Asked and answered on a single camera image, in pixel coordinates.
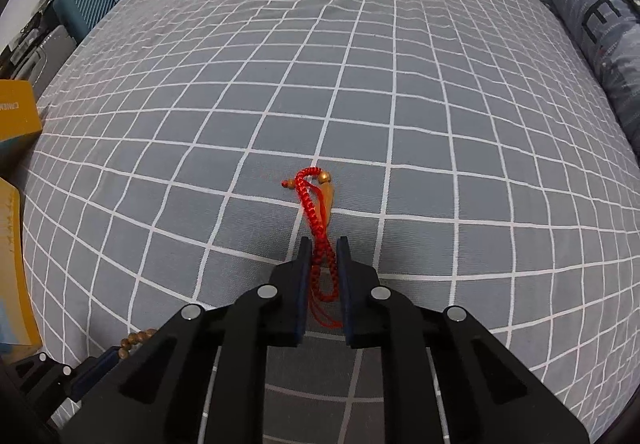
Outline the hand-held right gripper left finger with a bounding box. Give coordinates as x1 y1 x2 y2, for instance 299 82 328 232
60 237 313 444

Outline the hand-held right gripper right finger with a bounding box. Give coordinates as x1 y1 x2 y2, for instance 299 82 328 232
336 237 591 444

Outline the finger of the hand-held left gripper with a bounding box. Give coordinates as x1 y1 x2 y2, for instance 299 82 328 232
10 348 123 425

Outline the brown bead bracelet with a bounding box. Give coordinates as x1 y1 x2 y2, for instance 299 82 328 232
118 328 160 361

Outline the red braided cord bracelet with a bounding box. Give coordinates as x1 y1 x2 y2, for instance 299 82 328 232
281 167 346 327

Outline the blue and yellow cardboard box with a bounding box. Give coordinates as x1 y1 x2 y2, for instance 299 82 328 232
0 80 44 357

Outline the row of dark desk clutter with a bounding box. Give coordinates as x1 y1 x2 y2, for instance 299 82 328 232
0 0 78 82

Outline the blue-grey printed quilt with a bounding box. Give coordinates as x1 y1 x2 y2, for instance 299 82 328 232
525 0 640 150

